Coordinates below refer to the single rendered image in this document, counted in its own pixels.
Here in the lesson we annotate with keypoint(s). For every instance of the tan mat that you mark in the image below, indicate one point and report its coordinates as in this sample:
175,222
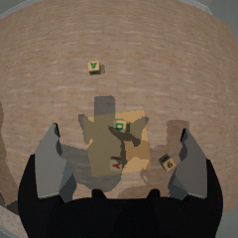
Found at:
102,143

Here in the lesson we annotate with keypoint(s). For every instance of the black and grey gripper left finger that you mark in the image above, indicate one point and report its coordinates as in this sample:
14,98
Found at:
47,183

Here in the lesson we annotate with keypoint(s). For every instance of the beige letter block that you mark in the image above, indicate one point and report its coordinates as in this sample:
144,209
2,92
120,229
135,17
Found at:
119,126
94,67
167,162
116,164

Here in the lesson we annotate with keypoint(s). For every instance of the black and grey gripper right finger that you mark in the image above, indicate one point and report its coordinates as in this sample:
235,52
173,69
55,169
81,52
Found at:
195,182

